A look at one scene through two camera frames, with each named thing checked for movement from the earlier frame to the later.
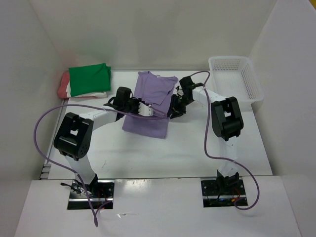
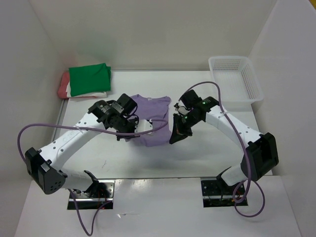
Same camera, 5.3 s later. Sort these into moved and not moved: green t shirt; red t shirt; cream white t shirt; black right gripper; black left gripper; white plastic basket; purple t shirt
Moved: black right gripper; purple t shirt; black left gripper
Not moved: cream white t shirt; green t shirt; red t shirt; white plastic basket
